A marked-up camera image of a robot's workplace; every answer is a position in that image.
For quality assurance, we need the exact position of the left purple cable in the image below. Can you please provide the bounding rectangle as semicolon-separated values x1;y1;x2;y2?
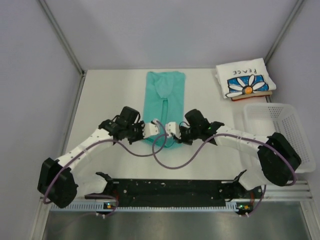
42;120;169;216

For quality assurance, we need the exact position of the purple cable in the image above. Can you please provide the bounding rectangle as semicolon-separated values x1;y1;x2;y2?
151;133;299;216
42;120;169;216

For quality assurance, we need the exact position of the white plastic basket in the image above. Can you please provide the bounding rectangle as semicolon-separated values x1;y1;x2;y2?
243;103;316;174

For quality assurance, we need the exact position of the aluminium frame post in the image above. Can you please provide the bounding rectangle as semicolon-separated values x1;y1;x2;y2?
264;0;307;66
36;0;85;76

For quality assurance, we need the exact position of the folded white daisy t shirt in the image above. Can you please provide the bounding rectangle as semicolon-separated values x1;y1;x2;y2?
215;58;277;99

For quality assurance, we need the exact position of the light blue cable duct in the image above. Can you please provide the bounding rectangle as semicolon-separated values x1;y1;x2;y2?
49;200;250;213

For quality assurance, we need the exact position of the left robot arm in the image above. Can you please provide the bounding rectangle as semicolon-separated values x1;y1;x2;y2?
37;106;149;208

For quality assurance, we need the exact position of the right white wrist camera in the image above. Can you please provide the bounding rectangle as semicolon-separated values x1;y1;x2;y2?
165;121;181;139

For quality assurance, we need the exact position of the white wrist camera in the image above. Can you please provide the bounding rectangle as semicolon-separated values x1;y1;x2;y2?
165;121;181;139
142;118;160;139

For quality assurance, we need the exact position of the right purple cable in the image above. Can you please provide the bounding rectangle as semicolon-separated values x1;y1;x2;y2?
151;133;299;216

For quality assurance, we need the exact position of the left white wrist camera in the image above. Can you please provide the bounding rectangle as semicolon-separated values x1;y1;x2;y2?
142;118;160;139

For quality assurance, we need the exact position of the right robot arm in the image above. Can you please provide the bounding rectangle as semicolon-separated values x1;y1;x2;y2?
166;109;302;198

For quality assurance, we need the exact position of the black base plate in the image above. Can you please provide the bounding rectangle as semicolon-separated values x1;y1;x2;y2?
103;178;262;207

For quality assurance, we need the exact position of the folded red t shirt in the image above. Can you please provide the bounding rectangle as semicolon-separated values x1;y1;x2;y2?
231;91;273;101

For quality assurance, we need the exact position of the teal t shirt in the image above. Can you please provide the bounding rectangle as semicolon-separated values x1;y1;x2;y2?
140;70;187;149

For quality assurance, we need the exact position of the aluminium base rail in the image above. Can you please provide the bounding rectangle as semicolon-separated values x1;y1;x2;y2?
263;180;313;202

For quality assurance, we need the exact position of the right aluminium frame post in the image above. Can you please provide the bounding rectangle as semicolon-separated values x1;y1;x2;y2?
264;0;307;66

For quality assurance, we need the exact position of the left aluminium frame post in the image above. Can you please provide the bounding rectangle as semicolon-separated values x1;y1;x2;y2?
36;0;85;76

